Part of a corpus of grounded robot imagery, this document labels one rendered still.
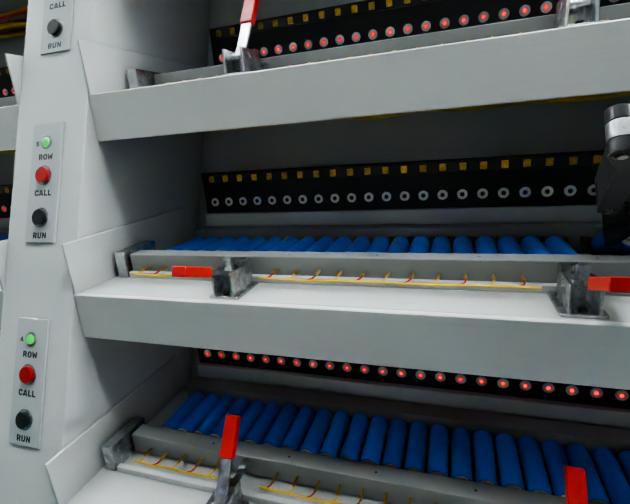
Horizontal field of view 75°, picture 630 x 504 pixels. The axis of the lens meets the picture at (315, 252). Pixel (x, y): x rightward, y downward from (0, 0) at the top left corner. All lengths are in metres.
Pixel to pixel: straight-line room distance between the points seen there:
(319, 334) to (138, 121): 0.27
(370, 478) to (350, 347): 0.13
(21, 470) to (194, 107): 0.39
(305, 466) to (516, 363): 0.21
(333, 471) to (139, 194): 0.36
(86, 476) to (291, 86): 0.42
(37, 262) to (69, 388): 0.13
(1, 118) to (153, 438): 0.38
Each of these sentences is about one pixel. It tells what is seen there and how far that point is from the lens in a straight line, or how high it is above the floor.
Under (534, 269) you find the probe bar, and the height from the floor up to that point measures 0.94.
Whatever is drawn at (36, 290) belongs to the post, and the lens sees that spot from 0.50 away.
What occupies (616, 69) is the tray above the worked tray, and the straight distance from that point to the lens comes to 0.36.
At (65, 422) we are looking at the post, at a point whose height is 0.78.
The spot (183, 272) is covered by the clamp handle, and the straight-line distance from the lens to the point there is 0.30.
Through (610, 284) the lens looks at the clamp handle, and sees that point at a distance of 0.26.
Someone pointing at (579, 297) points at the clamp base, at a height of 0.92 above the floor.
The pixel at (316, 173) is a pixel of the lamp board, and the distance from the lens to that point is 0.50.
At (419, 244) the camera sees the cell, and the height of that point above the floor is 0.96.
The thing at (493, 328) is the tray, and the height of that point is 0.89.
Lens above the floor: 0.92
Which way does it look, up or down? 4 degrees up
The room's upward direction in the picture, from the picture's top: 2 degrees clockwise
